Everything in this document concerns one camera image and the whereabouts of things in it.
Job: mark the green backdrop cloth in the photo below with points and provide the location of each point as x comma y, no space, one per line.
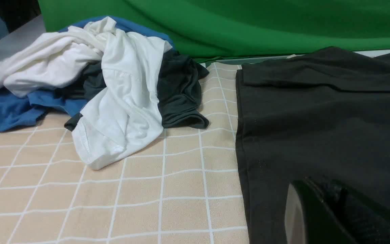
241,28

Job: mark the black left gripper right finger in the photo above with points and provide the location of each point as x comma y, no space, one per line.
364,219

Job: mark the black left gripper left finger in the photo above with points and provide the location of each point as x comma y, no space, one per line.
309,220

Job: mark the white crumpled shirt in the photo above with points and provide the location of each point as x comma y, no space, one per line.
121,119

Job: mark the dark gray long-sleeve top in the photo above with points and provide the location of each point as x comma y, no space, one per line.
321,117

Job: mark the dark teal crumpled shirt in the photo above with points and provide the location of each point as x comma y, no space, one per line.
178,88

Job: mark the blue crumpled garment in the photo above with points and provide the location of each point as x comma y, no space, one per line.
8,112

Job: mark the beige grid-pattern table mat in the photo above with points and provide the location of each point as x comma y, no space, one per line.
181,189

